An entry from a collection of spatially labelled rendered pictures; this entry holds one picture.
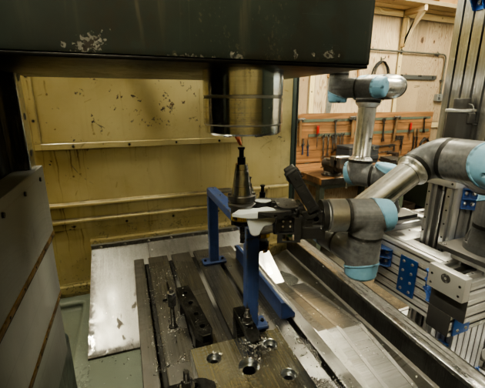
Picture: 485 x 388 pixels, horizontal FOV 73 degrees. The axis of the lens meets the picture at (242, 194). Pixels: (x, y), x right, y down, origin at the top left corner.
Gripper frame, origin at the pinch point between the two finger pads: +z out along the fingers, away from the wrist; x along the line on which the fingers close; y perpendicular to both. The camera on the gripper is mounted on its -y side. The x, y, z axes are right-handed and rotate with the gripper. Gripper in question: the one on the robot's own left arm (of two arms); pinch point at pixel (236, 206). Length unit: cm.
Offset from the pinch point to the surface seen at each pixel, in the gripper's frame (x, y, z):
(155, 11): -16.6, -34.6, 12.4
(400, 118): 334, 0, -217
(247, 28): -12.7, -33.5, -0.9
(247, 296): 14.1, 32.3, -3.8
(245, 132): -7.6, -17.1, -1.2
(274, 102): -5.6, -22.4, -6.6
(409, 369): 19, 66, -61
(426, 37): 355, -96, -246
